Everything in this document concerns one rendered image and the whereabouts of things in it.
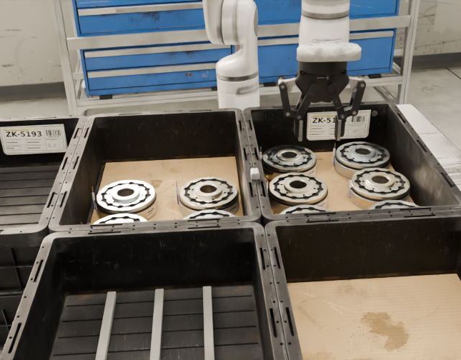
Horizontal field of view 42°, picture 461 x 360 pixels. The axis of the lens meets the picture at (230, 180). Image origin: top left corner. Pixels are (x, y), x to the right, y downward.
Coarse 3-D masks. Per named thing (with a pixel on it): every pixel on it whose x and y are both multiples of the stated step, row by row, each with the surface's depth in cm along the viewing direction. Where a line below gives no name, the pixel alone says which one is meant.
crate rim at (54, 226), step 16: (144, 112) 117; (160, 112) 117; (176, 112) 117; (192, 112) 117; (208, 112) 117; (224, 112) 117; (240, 112) 116; (240, 128) 113; (80, 144) 106; (240, 144) 104; (80, 160) 101; (64, 192) 92; (256, 192) 90; (64, 208) 88; (256, 208) 86; (80, 224) 84; (96, 224) 84; (112, 224) 84; (128, 224) 84; (144, 224) 84; (160, 224) 83; (176, 224) 83; (192, 224) 83
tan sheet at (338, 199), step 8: (320, 152) 122; (328, 152) 122; (320, 160) 119; (328, 160) 119; (320, 168) 117; (328, 168) 116; (392, 168) 116; (320, 176) 114; (328, 176) 114; (336, 176) 114; (328, 184) 111; (336, 184) 111; (344, 184) 111; (328, 192) 109; (336, 192) 109; (344, 192) 109; (328, 200) 106; (336, 200) 106; (344, 200) 106; (328, 208) 104; (336, 208) 104; (344, 208) 104; (352, 208) 104; (360, 208) 104
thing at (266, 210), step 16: (400, 112) 114; (256, 144) 104; (416, 144) 103; (256, 160) 99; (432, 160) 97; (448, 176) 93; (400, 208) 85; (416, 208) 85; (432, 208) 85; (448, 208) 85
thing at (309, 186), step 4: (288, 180) 106; (292, 180) 106; (296, 180) 106; (300, 180) 106; (304, 180) 105; (308, 180) 105; (284, 184) 104; (288, 184) 104; (304, 184) 105; (308, 184) 104; (284, 188) 104; (288, 188) 103; (292, 188) 103; (304, 188) 103; (308, 188) 103; (292, 192) 103; (296, 192) 102; (300, 192) 102; (304, 192) 103
